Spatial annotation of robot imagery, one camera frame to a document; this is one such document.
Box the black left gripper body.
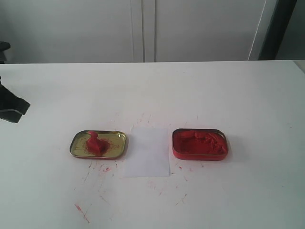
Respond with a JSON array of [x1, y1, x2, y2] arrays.
[[0, 83, 30, 123]]

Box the red stamp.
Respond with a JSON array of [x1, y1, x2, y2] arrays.
[[86, 131, 103, 156]]

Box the red ink paste tin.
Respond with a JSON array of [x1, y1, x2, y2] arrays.
[[172, 128, 229, 161]]

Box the white cabinet doors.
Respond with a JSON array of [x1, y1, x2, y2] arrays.
[[0, 0, 276, 63]]

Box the gold tin lid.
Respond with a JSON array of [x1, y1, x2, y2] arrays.
[[70, 130, 127, 160]]

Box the white paper sheet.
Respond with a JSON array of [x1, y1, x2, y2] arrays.
[[124, 127, 170, 177]]

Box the dark vertical post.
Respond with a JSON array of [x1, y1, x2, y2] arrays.
[[258, 0, 297, 61]]

